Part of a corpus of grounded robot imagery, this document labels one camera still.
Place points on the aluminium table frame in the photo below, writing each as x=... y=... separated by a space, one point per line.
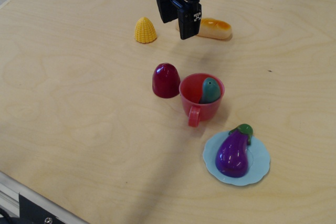
x=10 y=190

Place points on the toy bread loaf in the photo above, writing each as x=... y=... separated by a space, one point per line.
x=214 y=29

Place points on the yellow toy corn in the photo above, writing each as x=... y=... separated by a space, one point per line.
x=144 y=31

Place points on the purple toy eggplant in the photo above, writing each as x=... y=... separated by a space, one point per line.
x=231 y=158

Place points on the light blue plate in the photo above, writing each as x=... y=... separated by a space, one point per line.
x=258 y=160

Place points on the green toy cucumber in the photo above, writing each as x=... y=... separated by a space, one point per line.
x=210 y=91

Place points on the dark red toy dome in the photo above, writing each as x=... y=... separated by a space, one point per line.
x=166 y=81

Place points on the black corner bracket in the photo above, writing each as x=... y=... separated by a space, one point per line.
x=38 y=209

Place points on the red plastic cup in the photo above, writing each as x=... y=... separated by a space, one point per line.
x=190 y=91

